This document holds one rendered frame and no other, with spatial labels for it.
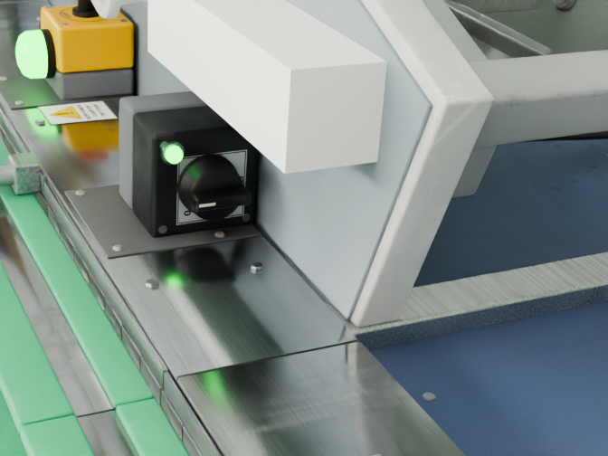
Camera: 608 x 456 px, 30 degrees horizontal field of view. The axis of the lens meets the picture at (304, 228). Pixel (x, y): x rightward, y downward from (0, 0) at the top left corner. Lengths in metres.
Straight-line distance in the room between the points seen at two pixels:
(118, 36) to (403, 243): 0.46
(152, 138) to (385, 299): 0.20
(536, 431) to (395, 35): 0.24
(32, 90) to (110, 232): 0.30
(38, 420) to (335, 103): 0.24
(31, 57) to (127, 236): 0.29
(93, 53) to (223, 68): 0.36
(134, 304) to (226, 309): 0.06
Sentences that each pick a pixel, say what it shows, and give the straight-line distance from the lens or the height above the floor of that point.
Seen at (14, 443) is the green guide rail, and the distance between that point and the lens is 0.77.
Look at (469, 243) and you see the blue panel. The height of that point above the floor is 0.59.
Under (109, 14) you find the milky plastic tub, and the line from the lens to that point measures 0.90.
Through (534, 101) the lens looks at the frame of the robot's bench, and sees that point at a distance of 0.71.
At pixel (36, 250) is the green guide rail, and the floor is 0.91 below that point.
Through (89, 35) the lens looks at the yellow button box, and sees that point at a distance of 1.05.
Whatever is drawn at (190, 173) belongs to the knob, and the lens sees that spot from 0.79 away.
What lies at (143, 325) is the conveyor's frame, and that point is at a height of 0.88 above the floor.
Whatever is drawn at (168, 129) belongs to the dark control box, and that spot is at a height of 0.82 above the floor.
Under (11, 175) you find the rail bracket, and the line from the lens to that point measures 0.92.
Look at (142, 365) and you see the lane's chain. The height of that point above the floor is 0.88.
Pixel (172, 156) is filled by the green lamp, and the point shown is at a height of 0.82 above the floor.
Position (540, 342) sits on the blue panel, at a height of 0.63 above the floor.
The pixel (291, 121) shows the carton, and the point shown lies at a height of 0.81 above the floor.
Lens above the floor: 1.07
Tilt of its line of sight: 25 degrees down
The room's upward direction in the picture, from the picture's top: 99 degrees counter-clockwise
